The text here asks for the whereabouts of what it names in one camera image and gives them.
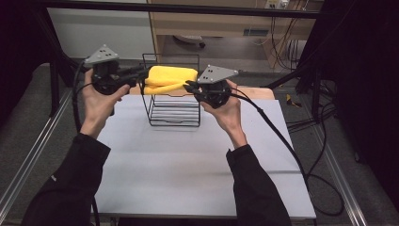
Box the black metal frame bar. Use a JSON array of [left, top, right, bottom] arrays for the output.
[[31, 0, 322, 19]]

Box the yellow and black tool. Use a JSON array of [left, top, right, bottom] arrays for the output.
[[285, 93, 303, 108]]

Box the white power strip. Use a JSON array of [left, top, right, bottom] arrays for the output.
[[264, 0, 290, 10]]

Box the bundle of black cables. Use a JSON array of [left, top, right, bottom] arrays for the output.
[[285, 79, 338, 177]]

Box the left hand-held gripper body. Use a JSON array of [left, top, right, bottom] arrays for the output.
[[83, 43, 139, 96]]

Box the yellow towel with black edge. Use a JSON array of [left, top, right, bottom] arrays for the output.
[[143, 65, 200, 96]]

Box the white panel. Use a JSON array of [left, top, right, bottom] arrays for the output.
[[46, 7, 157, 60]]

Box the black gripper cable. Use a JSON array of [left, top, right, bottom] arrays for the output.
[[230, 88, 345, 218], [72, 60, 95, 134]]

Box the person's left hand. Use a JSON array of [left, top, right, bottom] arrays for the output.
[[79, 68, 131, 139]]

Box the aluminium rail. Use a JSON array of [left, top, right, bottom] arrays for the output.
[[312, 123, 369, 226], [0, 89, 73, 218]]

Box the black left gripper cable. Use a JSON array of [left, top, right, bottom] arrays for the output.
[[72, 60, 95, 134]]

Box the black wire rack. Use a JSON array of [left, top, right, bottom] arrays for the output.
[[139, 53, 202, 128]]

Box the black metal stand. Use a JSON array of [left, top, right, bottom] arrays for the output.
[[48, 58, 61, 118]]

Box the person's right hand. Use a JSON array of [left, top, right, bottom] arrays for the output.
[[200, 78, 248, 150]]

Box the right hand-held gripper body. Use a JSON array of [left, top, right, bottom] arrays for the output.
[[193, 64, 240, 110]]

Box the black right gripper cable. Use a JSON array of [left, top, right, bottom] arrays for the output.
[[230, 88, 345, 218]]

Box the wooden desk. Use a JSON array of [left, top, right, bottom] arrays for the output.
[[147, 0, 325, 70]]

